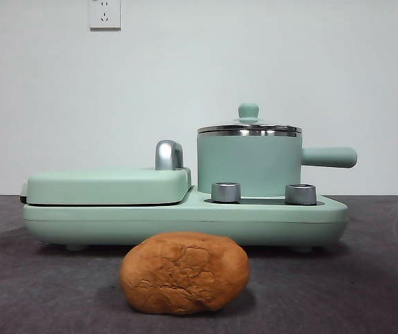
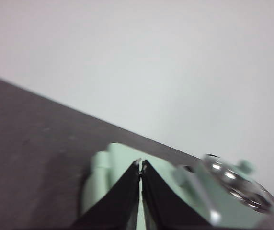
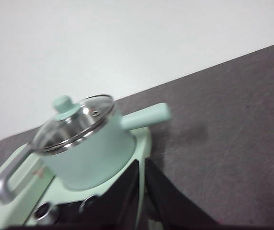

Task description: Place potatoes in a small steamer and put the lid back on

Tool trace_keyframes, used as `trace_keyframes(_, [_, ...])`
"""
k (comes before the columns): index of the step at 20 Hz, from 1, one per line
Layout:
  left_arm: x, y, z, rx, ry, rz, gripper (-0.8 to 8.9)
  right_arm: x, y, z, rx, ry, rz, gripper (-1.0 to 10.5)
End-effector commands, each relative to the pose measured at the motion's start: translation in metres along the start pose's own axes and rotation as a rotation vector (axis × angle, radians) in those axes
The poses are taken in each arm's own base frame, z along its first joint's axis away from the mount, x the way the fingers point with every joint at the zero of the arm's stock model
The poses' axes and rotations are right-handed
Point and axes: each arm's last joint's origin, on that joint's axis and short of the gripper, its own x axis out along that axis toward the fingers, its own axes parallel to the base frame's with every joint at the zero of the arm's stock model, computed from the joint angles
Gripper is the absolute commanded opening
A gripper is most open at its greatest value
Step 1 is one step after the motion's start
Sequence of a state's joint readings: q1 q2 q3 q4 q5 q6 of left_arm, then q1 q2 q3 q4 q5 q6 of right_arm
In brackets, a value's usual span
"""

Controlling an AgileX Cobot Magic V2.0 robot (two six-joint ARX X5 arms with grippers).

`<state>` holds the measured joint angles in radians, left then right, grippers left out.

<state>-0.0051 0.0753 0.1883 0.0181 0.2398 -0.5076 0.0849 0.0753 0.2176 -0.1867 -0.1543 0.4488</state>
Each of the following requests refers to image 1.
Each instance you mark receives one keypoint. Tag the glass pot lid green knob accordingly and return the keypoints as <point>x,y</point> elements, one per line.
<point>249,110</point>

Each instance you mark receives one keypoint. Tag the brown potato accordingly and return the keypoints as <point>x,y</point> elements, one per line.
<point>185,275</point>

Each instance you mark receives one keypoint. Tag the silver control knob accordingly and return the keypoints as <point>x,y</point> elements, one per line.
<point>226,193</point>
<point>300,195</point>

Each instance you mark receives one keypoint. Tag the mint green breakfast maker base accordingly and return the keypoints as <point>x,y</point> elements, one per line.
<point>185,222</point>

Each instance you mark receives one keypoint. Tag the mint green griddle cover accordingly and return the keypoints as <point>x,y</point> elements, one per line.
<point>108,186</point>

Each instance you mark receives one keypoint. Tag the white wall socket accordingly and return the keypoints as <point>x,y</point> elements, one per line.
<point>104,14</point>

